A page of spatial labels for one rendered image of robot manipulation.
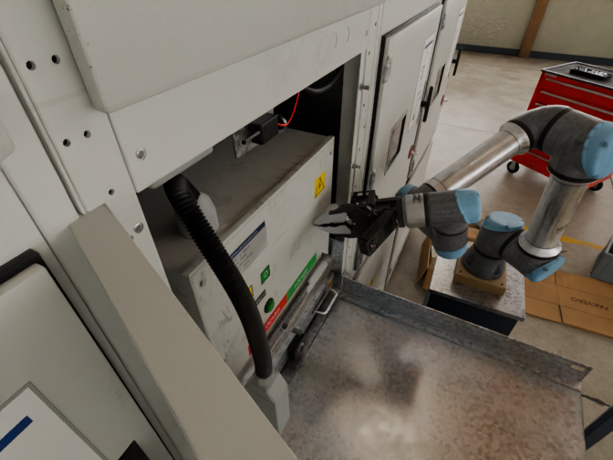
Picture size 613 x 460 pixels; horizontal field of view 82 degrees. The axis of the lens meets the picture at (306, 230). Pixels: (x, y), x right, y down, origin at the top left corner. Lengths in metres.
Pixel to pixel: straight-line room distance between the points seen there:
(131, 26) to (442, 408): 0.97
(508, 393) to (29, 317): 1.03
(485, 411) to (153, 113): 0.97
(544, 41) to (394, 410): 8.06
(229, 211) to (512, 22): 8.15
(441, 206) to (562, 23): 7.88
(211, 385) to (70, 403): 0.20
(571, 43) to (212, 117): 8.39
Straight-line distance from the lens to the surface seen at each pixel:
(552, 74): 3.62
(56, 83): 0.29
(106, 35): 0.29
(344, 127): 0.89
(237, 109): 0.43
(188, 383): 0.19
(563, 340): 2.53
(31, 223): 0.30
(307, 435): 0.96
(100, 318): 0.37
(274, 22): 0.44
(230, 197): 0.64
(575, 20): 8.59
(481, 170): 1.00
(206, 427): 0.18
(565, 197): 1.13
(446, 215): 0.79
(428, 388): 1.05
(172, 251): 0.55
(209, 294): 0.56
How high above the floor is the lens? 1.74
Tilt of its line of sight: 39 degrees down
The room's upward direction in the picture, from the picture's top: straight up
